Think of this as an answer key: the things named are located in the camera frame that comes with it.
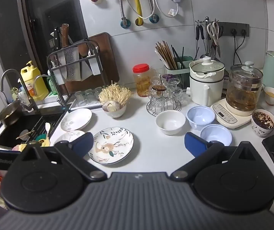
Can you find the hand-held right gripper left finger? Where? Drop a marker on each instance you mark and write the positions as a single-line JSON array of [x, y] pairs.
[[83, 143]]

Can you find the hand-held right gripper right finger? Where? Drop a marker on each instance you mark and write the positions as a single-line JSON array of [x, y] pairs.
[[195, 143]]

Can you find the white leaf print plate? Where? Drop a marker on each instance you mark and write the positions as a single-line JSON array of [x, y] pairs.
[[75, 119], [66, 137]]

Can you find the pale blue plastic bowl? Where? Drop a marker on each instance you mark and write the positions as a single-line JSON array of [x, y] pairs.
[[216, 135], [200, 118]]

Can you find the deer print floral plate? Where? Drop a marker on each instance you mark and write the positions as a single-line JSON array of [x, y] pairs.
[[114, 146]]

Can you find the white ceramic bowl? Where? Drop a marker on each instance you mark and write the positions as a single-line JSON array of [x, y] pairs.
[[170, 122]]

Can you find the black kitchen sink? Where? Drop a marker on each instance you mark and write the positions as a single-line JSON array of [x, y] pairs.
[[19, 128]]

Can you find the white spoon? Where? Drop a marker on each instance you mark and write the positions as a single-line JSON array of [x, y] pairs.
[[47, 128]]

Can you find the white drinking glass tray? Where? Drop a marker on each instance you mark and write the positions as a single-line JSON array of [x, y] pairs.
[[85, 104]]

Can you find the cream kettle heating base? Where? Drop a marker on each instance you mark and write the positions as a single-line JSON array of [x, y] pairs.
[[225, 117]]

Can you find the yellow green scrubber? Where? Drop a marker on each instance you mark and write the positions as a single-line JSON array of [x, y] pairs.
[[42, 140]]

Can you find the bowl holding mushrooms and garlic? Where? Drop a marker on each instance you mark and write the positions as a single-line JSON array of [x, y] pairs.
[[117, 113]]

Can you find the garlic bulb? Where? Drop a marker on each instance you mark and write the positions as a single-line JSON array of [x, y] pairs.
[[110, 106]]

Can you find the steel pot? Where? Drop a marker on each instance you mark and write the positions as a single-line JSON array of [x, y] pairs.
[[10, 113]]

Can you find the clear glass tumbler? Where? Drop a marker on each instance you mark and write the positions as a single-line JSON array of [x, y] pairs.
[[89, 94], [79, 96], [98, 91]]

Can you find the clear cut glass cup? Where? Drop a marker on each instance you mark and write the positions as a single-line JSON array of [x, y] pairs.
[[154, 100], [176, 93]]

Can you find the enoki mushroom bunch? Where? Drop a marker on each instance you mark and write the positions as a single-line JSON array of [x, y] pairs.
[[114, 94]]

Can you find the slim steel faucet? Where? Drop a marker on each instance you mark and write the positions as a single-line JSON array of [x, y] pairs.
[[55, 87]]

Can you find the green bottle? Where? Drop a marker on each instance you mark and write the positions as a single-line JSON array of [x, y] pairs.
[[53, 87]]

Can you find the amber glass cup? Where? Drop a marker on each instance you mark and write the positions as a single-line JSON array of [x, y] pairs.
[[158, 88]]

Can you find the patterned bowl with dark leaves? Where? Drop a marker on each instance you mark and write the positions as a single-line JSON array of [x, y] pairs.
[[263, 123]]

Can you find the purple glass cup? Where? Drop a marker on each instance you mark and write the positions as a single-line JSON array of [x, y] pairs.
[[167, 77]]

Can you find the glass health kettle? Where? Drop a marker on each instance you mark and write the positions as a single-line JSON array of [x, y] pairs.
[[244, 86]]

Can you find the grey kitchen faucet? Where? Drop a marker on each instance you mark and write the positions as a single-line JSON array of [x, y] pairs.
[[22, 86]]

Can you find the yellow detergent bottle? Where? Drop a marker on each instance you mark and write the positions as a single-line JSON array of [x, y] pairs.
[[32, 81]]

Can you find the steel cleaver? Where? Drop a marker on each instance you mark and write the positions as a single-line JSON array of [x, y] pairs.
[[72, 63]]

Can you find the green chopstick holder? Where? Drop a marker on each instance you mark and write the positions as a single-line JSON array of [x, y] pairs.
[[183, 63]]

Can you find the black metal knife rack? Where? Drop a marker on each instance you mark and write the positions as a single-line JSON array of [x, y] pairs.
[[51, 67]]

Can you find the red lid glass jar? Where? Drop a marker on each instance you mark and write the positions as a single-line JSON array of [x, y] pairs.
[[141, 80]]

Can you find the brown wooden cutting board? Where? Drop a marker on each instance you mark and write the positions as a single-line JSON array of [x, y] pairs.
[[105, 60]]

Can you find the small white teacup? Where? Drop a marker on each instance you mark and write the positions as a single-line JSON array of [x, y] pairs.
[[272, 97]]

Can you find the bundle of wooden chopsticks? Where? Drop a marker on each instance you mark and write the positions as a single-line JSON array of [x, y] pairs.
[[166, 55]]

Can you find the kitchen scissors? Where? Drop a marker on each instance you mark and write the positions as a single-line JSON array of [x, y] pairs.
[[214, 34]]

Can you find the hanging utensil hook rack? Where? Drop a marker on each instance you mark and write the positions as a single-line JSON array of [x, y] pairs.
[[207, 20]]

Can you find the dark wall socket strip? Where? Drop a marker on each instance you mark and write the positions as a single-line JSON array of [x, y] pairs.
[[232, 30]]

